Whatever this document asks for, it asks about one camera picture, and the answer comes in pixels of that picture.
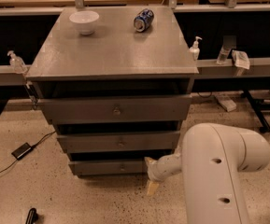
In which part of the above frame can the grey bottom drawer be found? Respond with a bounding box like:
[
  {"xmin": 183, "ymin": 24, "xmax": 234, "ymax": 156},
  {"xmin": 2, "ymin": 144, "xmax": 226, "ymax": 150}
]
[{"xmin": 69, "ymin": 159, "xmax": 149, "ymax": 176}]

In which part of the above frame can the clear plastic water bottle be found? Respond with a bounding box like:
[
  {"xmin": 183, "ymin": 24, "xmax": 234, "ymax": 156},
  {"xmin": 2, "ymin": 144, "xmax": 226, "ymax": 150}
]
[{"xmin": 217, "ymin": 36, "xmax": 233, "ymax": 64}]

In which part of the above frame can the grey drawer cabinet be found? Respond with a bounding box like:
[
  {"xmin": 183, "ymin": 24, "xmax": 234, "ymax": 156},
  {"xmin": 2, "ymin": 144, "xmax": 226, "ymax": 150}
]
[{"xmin": 27, "ymin": 7, "xmax": 197, "ymax": 163}]

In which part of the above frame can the white ceramic bowl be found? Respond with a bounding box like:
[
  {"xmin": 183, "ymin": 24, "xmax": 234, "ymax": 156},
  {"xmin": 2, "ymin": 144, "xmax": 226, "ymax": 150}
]
[{"xmin": 69, "ymin": 10, "xmax": 99, "ymax": 35}]

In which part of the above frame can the blue soda can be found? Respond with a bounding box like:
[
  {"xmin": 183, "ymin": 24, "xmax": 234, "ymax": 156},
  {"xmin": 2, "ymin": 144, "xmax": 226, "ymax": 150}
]
[{"xmin": 134, "ymin": 8, "xmax": 154, "ymax": 33}]

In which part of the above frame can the black adapter cable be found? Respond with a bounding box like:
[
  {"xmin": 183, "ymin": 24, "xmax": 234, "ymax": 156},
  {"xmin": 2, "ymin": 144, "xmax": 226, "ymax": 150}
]
[{"xmin": 0, "ymin": 130, "xmax": 57, "ymax": 189}]

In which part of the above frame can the crumpled paper packet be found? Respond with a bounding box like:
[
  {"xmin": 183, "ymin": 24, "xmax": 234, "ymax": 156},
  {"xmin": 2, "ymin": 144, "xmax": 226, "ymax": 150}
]
[{"xmin": 232, "ymin": 50, "xmax": 250, "ymax": 69}]

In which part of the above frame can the grey drawer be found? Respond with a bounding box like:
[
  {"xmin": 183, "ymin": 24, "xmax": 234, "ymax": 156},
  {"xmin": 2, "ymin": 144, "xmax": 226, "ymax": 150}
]
[
  {"xmin": 39, "ymin": 95, "xmax": 192, "ymax": 124},
  {"xmin": 57, "ymin": 131, "xmax": 180, "ymax": 153},
  {"xmin": 69, "ymin": 159, "xmax": 149, "ymax": 176}
]

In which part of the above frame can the grey top drawer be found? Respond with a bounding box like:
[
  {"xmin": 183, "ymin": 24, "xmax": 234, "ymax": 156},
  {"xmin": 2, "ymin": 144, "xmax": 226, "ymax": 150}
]
[{"xmin": 39, "ymin": 95, "xmax": 192, "ymax": 124}]

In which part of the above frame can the clear left pump bottle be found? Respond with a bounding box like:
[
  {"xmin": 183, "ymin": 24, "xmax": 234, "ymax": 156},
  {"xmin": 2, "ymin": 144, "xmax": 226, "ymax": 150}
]
[{"xmin": 7, "ymin": 50, "xmax": 28, "ymax": 75}]

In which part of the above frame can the black power adapter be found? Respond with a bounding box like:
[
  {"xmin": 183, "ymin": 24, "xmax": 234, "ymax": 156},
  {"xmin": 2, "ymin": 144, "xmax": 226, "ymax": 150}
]
[{"xmin": 11, "ymin": 143, "xmax": 33, "ymax": 161}]

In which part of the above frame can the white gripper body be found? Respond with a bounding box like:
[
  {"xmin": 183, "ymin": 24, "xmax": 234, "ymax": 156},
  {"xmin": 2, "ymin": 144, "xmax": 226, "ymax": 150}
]
[{"xmin": 148, "ymin": 161, "xmax": 168, "ymax": 182}]

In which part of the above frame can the grey metal rail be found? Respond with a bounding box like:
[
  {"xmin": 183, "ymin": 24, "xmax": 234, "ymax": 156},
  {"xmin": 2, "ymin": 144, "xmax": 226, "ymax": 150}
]
[{"xmin": 0, "ymin": 58, "xmax": 270, "ymax": 86}]

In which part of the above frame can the white power strip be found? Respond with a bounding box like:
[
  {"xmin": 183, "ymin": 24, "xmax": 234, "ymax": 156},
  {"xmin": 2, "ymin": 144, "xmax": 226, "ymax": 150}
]
[{"xmin": 215, "ymin": 94, "xmax": 236, "ymax": 112}]

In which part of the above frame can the black object on floor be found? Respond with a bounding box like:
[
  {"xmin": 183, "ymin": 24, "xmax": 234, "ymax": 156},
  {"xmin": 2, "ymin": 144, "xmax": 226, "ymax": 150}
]
[{"xmin": 25, "ymin": 208, "xmax": 38, "ymax": 224}]

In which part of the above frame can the grey middle drawer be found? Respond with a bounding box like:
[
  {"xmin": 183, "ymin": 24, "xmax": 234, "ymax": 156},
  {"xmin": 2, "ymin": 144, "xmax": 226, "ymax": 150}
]
[{"xmin": 57, "ymin": 131, "xmax": 180, "ymax": 153}]

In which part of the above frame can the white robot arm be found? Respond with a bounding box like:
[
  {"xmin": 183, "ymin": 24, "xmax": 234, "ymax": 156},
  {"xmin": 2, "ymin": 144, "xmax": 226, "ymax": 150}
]
[{"xmin": 145, "ymin": 123, "xmax": 270, "ymax": 224}]

